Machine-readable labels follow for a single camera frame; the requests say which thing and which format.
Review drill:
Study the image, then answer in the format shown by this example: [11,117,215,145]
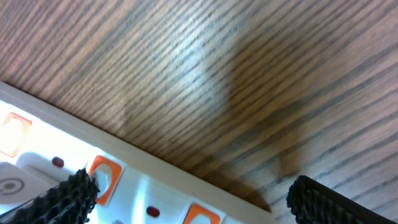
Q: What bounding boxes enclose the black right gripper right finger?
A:
[286,175,394,224]

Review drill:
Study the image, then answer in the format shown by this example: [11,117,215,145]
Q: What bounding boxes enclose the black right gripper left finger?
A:
[1,169,100,224]

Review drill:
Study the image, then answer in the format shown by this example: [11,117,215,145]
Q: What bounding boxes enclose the white charger plug adapter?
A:
[1,161,59,210]

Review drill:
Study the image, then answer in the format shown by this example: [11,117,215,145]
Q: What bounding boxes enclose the white power strip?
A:
[1,84,274,223]

